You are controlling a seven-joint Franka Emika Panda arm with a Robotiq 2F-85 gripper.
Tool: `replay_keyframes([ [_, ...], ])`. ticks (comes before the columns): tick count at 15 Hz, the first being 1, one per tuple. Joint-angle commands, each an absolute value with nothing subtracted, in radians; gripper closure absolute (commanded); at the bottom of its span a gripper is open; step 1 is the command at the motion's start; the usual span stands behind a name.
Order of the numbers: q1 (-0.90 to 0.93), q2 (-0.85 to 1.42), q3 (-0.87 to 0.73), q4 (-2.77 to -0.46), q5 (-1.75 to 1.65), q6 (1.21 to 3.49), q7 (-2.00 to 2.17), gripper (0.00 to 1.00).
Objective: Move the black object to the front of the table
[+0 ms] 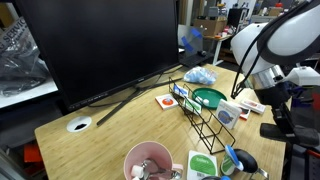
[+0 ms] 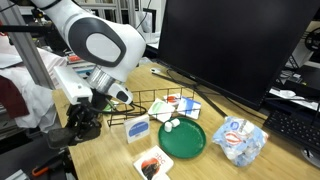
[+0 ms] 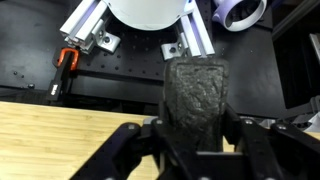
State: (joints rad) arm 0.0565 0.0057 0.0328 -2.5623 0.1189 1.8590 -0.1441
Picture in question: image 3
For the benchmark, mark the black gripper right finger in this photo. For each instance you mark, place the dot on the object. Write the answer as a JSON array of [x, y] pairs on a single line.
[[276, 153]]

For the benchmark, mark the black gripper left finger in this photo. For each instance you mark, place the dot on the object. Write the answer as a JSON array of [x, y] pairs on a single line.
[[133, 150]]

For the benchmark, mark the black rectangular bar object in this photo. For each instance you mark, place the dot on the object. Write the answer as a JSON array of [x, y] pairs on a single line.
[[196, 93]]

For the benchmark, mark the black optical breadboard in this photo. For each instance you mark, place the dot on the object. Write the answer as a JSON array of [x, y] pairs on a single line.
[[133, 63]]

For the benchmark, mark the silver aluminium extrusion bar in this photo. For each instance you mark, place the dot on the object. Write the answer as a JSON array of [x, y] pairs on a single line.
[[200, 36], [80, 23]]

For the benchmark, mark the grey metal bracket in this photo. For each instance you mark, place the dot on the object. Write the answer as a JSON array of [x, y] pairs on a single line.
[[306, 116]]

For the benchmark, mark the silver corner bracket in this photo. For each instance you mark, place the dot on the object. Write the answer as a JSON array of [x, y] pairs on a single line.
[[108, 40], [173, 50]]

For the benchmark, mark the black metal frame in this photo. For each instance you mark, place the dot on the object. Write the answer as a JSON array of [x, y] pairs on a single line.
[[293, 20]]

